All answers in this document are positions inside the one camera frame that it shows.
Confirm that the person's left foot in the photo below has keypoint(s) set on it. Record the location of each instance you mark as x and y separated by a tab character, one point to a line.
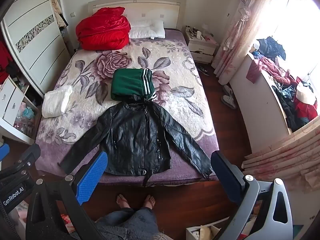
123	201

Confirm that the white open box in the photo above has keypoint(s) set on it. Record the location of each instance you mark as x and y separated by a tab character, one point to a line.
203	232

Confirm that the red hanging clothes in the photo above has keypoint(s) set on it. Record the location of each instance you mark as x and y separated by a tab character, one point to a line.
5	60

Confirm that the white folded garment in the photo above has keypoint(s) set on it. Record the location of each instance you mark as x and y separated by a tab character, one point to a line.
56	101

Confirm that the white sliding-door wardrobe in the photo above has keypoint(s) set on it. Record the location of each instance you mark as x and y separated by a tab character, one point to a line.
35	37

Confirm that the white pillow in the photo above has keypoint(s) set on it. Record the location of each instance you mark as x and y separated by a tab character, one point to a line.
147	30

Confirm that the green garment with white stripes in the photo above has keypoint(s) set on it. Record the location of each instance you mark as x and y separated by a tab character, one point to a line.
127	83

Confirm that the person's foot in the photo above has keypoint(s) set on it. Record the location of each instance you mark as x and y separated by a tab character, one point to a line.
149	201
123	201

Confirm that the red cloth garment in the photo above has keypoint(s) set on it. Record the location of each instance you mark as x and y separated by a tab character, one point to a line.
103	30

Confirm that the white bottle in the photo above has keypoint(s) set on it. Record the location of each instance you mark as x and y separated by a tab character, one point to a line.
199	34

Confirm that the black leather jacket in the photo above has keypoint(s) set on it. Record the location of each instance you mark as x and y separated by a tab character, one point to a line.
135	132

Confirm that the beige bed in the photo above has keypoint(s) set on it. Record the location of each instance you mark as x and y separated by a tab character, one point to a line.
150	7

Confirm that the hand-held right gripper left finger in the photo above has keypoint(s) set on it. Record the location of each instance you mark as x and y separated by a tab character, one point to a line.
91	180

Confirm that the pair of dark shoes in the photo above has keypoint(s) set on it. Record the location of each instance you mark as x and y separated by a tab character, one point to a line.
203	69

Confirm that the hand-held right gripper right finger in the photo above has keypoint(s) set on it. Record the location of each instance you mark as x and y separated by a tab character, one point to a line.
228	180

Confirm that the pile of mixed clothes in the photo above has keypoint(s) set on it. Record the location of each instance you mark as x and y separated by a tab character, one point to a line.
290	90

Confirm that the beige knit sweater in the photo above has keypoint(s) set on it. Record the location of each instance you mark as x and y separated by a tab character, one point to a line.
160	237

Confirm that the floral plush blanket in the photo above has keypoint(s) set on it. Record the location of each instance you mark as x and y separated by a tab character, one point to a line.
100	62

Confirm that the white slipper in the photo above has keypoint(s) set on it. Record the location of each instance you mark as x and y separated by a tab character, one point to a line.
228	90
228	102

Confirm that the white drawer unit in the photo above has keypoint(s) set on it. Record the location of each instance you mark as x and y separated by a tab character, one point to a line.
11	105

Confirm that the person's grey jeans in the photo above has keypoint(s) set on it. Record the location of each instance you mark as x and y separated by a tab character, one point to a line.
127	223

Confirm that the person's right foot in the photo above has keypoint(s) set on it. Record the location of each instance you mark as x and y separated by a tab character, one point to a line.
149	201

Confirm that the beige hanging garment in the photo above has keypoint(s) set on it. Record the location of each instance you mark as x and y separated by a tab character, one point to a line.
58	10

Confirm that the white window cabinet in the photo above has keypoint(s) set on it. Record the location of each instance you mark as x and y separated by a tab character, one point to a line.
260	105

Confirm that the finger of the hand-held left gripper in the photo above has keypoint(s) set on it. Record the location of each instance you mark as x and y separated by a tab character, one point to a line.
3	153

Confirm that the white nightstand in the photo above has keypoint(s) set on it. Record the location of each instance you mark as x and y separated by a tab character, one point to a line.
201	48

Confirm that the pink floral curtain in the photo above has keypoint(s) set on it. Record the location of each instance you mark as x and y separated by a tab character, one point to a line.
240	37
282	155

